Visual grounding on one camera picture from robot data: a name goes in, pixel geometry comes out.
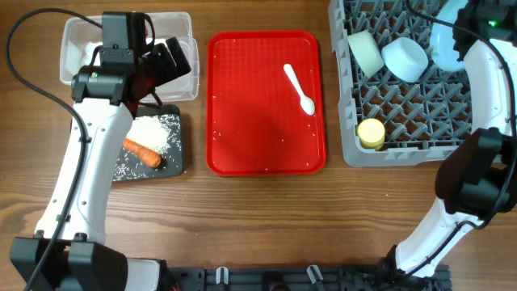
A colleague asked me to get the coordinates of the pile of white rice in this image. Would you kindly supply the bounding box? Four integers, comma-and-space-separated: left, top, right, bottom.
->
113, 113, 183, 182

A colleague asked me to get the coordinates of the large white tissue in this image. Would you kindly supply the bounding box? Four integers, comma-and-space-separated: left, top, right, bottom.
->
78, 36, 169, 68

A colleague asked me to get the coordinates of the orange carrot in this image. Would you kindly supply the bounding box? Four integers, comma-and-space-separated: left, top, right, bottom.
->
122, 139, 162, 168

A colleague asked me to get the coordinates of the white plastic spoon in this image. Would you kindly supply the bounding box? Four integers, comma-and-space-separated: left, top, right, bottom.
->
283, 63, 316, 116

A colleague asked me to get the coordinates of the green bowl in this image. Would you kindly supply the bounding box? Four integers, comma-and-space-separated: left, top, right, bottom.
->
348, 31, 385, 78

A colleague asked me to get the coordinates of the yellow cup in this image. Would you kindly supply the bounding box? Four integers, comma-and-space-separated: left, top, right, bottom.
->
356, 118, 385, 150

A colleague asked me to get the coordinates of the light blue bowl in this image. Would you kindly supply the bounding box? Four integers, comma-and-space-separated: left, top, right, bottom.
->
381, 37, 429, 82

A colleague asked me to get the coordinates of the light blue plate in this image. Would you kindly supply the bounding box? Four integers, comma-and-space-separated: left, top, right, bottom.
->
430, 0, 468, 72

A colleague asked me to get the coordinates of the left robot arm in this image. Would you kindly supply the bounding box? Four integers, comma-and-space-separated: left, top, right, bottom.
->
10, 12, 191, 290

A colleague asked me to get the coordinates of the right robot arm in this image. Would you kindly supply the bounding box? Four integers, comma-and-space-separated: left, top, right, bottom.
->
376, 1, 516, 290

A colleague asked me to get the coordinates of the grey dishwasher rack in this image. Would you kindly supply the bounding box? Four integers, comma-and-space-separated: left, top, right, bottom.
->
328, 0, 473, 167

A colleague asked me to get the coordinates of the clear plastic bin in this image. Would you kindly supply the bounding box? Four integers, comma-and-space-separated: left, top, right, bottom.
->
60, 12, 200, 103

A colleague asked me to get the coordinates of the red serving tray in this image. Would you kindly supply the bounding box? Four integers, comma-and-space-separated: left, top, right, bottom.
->
205, 30, 326, 176

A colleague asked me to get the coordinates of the black plastic tray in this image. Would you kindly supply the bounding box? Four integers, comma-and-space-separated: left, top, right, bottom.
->
74, 99, 183, 186

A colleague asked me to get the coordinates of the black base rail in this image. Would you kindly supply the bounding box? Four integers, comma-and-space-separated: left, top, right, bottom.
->
170, 265, 452, 291

